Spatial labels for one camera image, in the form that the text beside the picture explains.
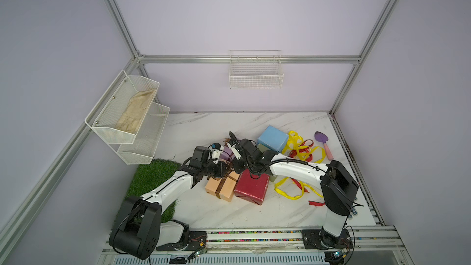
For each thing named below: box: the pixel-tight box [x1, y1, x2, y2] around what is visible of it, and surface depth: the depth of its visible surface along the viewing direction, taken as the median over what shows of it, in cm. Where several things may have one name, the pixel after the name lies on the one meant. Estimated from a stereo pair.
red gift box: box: [233, 168, 270, 206], surface depth 83 cm
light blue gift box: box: [256, 125, 289, 153], surface depth 101 cm
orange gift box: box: [205, 171, 241, 202], surface depth 85 cm
